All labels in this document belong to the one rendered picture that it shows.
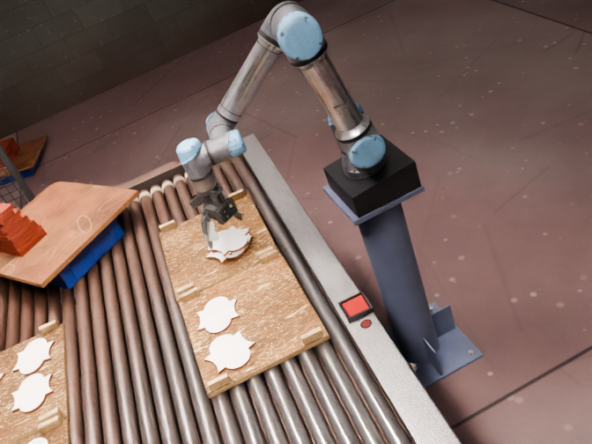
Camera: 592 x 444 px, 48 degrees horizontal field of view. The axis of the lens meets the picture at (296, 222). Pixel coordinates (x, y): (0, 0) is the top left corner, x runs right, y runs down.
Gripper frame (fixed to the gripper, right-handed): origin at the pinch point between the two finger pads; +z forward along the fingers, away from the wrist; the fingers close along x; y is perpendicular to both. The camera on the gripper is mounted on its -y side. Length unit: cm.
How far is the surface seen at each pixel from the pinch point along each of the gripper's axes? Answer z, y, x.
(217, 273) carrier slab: 5.8, 4.0, -11.4
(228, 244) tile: 2.5, 1.8, -1.7
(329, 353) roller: 7, 56, -22
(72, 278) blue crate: 5, -48, -34
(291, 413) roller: 7, 59, -41
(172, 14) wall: 60, -376, 279
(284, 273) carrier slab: 5.8, 26.0, -3.3
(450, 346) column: 98, 34, 54
